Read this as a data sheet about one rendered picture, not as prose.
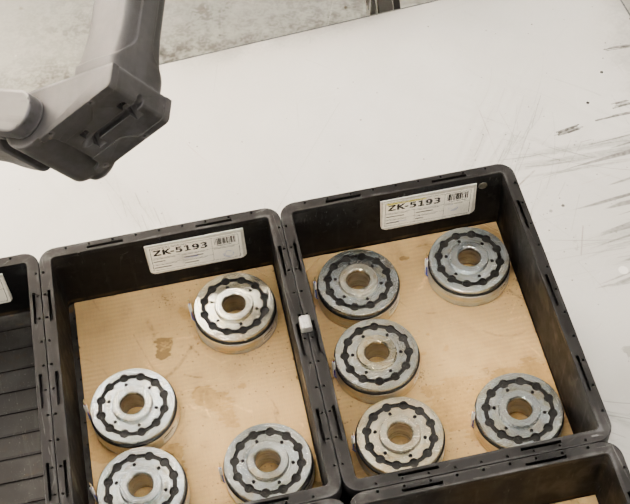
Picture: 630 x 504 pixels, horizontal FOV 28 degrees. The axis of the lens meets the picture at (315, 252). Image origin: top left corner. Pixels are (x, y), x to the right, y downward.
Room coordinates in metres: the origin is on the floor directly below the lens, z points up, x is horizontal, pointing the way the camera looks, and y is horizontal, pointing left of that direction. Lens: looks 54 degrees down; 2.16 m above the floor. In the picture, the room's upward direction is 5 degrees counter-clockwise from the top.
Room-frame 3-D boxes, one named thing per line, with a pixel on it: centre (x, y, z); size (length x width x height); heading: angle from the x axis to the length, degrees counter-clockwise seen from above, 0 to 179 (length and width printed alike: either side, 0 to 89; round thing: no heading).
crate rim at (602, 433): (0.79, -0.13, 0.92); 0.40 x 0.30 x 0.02; 7
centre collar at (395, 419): (0.67, -0.08, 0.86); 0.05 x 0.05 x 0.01
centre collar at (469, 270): (0.91, -0.19, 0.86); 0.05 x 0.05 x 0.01
